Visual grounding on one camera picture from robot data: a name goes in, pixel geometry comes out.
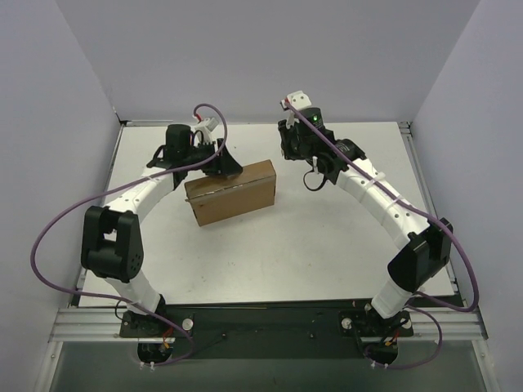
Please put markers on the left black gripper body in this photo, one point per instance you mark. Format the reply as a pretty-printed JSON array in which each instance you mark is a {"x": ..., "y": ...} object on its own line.
[{"x": 221, "y": 156}]

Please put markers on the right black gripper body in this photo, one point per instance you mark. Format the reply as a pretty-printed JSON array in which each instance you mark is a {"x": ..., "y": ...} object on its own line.
[{"x": 292, "y": 144}]

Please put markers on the brown cardboard express box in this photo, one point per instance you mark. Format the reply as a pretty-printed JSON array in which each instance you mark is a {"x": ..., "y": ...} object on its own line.
[{"x": 214, "y": 199}]

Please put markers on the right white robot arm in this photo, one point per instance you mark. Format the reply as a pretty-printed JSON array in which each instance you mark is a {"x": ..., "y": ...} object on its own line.
[{"x": 423, "y": 247}]

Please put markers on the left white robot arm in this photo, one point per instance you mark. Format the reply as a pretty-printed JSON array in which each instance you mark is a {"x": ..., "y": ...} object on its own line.
[{"x": 112, "y": 247}]

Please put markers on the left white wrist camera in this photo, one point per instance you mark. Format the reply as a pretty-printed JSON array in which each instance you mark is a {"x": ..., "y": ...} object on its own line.
[{"x": 203, "y": 130}]

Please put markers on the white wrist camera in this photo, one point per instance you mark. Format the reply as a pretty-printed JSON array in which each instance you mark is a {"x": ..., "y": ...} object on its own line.
[
  {"x": 299, "y": 101},
  {"x": 203, "y": 130}
]

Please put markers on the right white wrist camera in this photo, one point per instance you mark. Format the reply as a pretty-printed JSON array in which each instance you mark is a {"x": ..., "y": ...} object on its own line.
[{"x": 299, "y": 101}]

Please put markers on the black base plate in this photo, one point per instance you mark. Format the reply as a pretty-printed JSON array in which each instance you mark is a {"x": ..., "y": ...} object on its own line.
[{"x": 346, "y": 327}]

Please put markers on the aluminium front rail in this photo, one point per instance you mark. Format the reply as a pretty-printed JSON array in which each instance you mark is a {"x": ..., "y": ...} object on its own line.
[{"x": 103, "y": 324}]

